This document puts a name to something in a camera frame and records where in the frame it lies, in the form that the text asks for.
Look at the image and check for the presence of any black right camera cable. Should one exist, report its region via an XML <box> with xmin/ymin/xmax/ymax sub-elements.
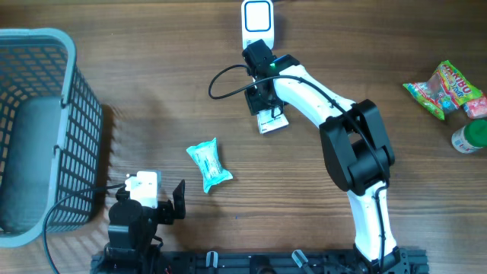
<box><xmin>208</xmin><ymin>63</ymin><xmax>391</xmax><ymax>274</ymax></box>

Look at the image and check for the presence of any white barcode scanner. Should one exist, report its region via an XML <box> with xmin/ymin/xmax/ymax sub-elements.
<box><xmin>240</xmin><ymin>0</ymin><xmax>275</xmax><ymax>49</ymax></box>

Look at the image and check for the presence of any grey plastic mesh basket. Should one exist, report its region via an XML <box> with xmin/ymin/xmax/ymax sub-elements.
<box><xmin>1</xmin><ymin>28</ymin><xmax>103</xmax><ymax>248</ymax></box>

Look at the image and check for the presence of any white snack packet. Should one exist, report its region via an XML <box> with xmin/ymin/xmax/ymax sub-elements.
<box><xmin>256</xmin><ymin>107</ymin><xmax>289</xmax><ymax>134</ymax></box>

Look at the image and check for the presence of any red white candy packet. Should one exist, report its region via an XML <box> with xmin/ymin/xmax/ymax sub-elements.
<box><xmin>463</xmin><ymin>96</ymin><xmax>487</xmax><ymax>119</ymax></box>

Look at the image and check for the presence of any black camera cable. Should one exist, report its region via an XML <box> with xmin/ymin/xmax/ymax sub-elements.
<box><xmin>41</xmin><ymin>183</ymin><xmax>126</xmax><ymax>274</ymax></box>
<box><xmin>208</xmin><ymin>63</ymin><xmax>391</xmax><ymax>274</ymax></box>

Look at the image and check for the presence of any teal tissue packet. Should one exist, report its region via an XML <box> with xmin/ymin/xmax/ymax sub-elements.
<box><xmin>186</xmin><ymin>138</ymin><xmax>234</xmax><ymax>193</ymax></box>

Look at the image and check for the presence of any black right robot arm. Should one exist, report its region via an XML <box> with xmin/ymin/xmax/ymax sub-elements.
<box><xmin>242</xmin><ymin>40</ymin><xmax>410</xmax><ymax>273</ymax></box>

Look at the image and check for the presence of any black left camera cable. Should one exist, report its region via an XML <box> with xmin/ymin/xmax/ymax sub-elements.
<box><xmin>41</xmin><ymin>183</ymin><xmax>126</xmax><ymax>274</ymax></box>

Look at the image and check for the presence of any green lid jar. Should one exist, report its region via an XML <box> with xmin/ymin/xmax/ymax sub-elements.
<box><xmin>451</xmin><ymin>119</ymin><xmax>487</xmax><ymax>154</ymax></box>

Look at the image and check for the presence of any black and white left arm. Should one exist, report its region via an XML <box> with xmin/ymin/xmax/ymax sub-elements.
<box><xmin>90</xmin><ymin>180</ymin><xmax>186</xmax><ymax>274</ymax></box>

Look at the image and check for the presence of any Haribo gummy bag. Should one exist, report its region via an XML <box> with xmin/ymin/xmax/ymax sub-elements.
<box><xmin>403</xmin><ymin>60</ymin><xmax>482</xmax><ymax>120</ymax></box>

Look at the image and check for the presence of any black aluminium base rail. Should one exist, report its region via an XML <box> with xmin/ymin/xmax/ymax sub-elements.
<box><xmin>90</xmin><ymin>250</ymin><xmax>430</xmax><ymax>274</ymax></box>

